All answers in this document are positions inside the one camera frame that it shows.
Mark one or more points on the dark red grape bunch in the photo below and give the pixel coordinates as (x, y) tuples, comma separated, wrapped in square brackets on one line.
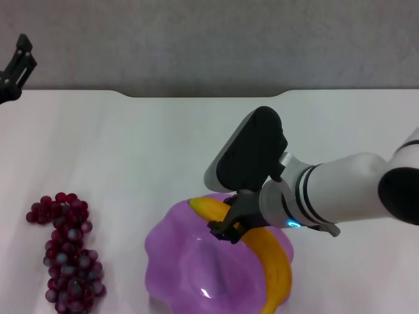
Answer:
[(70, 248)]

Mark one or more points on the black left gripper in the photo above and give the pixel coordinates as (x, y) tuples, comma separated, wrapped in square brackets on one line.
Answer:
[(8, 91)]

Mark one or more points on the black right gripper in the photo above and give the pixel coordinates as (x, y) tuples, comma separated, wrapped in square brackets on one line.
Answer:
[(253, 202)]

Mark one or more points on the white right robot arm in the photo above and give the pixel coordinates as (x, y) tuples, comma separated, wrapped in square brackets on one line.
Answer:
[(343, 189)]

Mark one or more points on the purple scalloped plastic plate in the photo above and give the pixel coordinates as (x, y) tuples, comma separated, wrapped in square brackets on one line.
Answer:
[(190, 261)]

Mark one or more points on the grey right wrist connector plug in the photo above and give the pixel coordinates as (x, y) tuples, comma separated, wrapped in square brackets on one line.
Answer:
[(329, 229)]

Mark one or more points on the yellow banana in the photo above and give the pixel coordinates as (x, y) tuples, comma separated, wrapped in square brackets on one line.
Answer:
[(271, 258)]

